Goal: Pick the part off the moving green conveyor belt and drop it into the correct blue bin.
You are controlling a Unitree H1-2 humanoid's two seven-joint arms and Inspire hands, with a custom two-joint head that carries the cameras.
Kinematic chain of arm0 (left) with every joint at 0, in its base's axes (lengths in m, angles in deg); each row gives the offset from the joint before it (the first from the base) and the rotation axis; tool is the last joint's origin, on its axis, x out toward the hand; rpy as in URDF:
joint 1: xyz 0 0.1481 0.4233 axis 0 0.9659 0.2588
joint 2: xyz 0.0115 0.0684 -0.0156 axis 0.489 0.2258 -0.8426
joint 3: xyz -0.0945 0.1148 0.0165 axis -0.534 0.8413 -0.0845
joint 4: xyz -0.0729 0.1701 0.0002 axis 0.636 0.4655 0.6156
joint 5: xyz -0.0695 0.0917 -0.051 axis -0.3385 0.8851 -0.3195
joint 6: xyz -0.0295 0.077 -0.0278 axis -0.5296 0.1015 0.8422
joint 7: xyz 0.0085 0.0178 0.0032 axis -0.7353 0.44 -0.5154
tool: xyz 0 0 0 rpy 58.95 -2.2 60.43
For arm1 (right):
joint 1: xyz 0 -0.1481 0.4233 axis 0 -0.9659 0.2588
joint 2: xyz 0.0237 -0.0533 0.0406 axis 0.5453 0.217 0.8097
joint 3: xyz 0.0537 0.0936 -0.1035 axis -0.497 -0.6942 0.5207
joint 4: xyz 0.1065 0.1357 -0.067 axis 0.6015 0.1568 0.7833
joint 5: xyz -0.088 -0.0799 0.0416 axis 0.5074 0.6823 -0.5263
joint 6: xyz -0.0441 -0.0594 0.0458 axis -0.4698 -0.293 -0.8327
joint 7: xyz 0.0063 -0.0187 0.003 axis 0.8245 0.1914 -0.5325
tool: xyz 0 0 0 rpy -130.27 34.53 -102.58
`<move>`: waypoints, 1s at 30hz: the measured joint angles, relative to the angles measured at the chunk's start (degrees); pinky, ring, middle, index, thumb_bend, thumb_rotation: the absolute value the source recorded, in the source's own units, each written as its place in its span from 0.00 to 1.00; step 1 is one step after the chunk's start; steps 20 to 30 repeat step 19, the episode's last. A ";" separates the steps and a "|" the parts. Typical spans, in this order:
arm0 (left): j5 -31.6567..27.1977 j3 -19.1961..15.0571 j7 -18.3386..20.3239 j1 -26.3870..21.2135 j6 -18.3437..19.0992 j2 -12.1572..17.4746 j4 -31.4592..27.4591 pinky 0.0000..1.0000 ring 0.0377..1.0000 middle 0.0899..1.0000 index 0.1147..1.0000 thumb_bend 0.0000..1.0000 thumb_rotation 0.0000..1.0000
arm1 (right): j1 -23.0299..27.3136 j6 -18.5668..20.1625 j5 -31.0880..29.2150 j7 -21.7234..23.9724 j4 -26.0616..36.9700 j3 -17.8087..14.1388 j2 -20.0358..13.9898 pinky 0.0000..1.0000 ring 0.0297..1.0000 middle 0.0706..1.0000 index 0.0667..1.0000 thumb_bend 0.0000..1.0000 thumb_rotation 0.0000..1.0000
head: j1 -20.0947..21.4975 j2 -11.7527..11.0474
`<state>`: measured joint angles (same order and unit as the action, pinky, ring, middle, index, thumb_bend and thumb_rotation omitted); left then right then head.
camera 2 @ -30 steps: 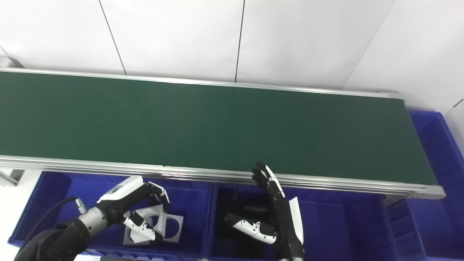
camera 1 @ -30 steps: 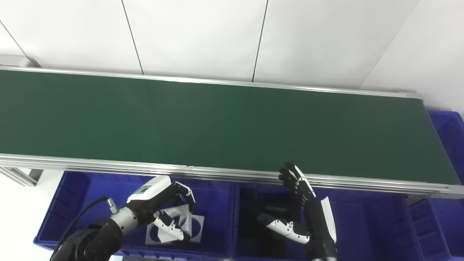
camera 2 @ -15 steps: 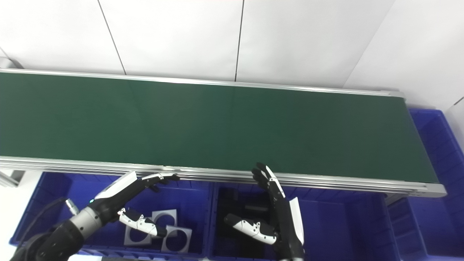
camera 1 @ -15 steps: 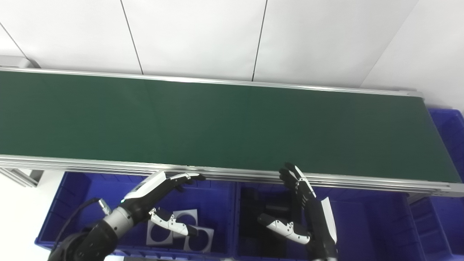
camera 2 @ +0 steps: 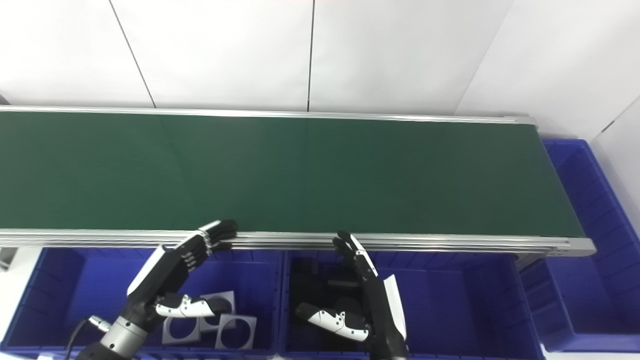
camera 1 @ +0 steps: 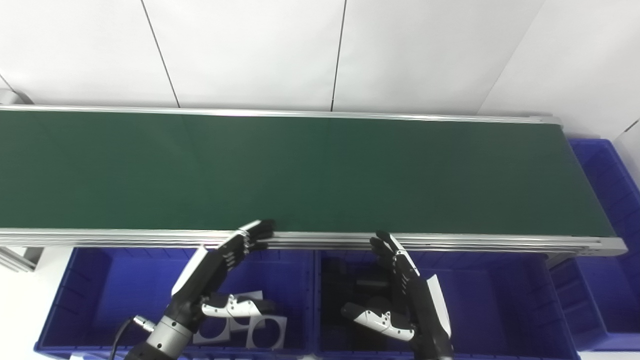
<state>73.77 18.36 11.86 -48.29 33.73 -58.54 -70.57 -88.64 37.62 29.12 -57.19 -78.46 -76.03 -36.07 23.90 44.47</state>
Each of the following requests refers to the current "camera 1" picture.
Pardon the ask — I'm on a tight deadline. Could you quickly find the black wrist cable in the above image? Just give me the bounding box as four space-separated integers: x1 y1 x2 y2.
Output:
109 315 156 360

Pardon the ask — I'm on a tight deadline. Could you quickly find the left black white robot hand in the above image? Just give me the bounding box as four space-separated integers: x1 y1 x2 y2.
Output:
164 219 277 332

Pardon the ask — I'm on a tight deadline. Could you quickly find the blue bin with white parts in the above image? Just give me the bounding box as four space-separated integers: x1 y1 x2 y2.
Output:
34 247 319 360

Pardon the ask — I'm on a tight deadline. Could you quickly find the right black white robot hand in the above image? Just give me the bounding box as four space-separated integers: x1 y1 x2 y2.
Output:
341 230 454 360

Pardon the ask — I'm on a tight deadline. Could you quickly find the green conveyor belt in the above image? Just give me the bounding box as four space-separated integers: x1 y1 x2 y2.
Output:
0 110 617 239
0 104 629 259

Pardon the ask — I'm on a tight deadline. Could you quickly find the aluminium conveyor support leg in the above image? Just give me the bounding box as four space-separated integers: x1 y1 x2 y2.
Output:
0 247 44 274

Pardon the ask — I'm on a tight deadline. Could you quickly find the blue bin with black parts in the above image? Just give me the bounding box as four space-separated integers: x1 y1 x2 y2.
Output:
314 250 581 360

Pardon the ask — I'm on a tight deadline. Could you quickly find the empty blue plastic bin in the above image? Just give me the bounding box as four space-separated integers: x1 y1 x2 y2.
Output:
549 138 640 352

